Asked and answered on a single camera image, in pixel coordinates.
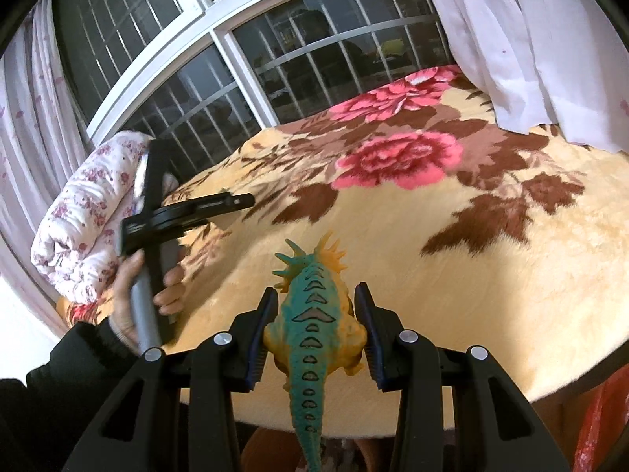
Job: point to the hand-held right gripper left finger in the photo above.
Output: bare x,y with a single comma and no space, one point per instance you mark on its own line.
259,344

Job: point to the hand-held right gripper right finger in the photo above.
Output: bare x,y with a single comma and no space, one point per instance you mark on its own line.
369,334

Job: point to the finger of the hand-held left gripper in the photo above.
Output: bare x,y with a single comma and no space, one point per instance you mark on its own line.
221,204

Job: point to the green and orange dinosaur toy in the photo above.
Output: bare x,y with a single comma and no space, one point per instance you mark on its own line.
314,314

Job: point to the person's left forearm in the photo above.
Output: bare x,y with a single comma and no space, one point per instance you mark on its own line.
59,393

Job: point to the person's left hand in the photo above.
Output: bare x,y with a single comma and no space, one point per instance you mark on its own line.
123,305

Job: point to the folded floral quilt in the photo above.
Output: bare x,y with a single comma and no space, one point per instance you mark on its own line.
83,216

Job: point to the floral plush blanket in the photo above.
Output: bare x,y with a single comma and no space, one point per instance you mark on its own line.
467,305

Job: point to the pink floral curtain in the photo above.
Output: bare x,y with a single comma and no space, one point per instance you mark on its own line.
29,132

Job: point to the white framed window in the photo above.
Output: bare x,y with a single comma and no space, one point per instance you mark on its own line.
221,24

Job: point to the red plastic bag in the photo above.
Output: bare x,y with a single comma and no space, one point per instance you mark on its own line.
599,427

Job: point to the white sheer curtain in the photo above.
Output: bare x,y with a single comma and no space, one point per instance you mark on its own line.
516,34

